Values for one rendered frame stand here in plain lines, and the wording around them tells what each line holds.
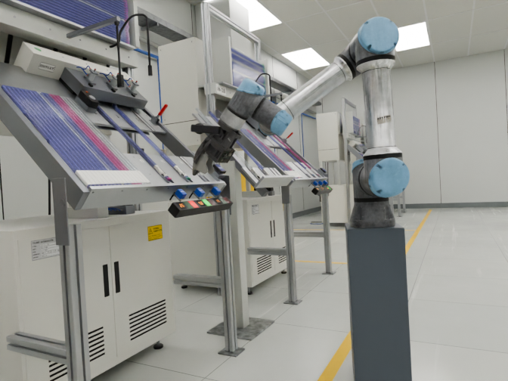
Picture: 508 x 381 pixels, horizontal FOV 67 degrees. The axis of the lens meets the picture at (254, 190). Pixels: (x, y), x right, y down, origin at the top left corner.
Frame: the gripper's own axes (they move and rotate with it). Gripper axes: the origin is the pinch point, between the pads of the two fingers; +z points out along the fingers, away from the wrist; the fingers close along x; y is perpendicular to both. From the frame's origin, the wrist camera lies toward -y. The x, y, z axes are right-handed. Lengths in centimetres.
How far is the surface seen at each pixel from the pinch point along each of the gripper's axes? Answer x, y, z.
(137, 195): -18.0, -2.1, 10.9
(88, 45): 8, -79, -5
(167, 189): -5.3, -1.9, 9.2
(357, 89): 773, -199, -72
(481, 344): 75, 115, 3
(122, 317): 0, 7, 66
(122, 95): 13, -55, 3
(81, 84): -6, -57, 3
